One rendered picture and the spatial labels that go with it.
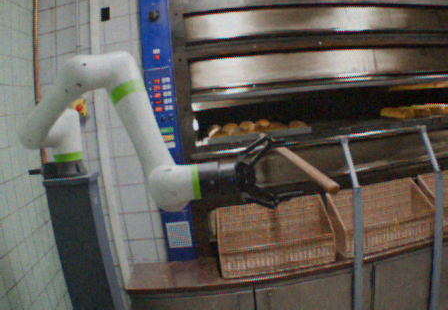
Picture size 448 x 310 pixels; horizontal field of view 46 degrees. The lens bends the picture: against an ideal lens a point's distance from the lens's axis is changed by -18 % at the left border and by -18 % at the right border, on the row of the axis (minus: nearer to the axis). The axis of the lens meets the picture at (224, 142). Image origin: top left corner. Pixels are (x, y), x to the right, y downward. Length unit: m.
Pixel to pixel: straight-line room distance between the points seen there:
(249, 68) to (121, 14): 0.77
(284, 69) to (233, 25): 0.35
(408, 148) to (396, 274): 0.84
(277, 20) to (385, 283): 1.54
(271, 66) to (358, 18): 0.61
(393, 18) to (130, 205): 1.84
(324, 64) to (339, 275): 1.16
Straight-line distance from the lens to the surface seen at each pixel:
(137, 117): 1.80
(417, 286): 3.03
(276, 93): 3.06
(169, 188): 1.60
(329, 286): 2.85
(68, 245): 2.19
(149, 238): 3.28
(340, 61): 3.28
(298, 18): 3.26
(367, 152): 3.33
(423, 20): 3.49
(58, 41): 3.32
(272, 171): 3.22
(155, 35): 3.18
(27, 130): 2.05
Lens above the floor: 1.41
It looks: 4 degrees down
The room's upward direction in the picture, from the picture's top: 7 degrees counter-clockwise
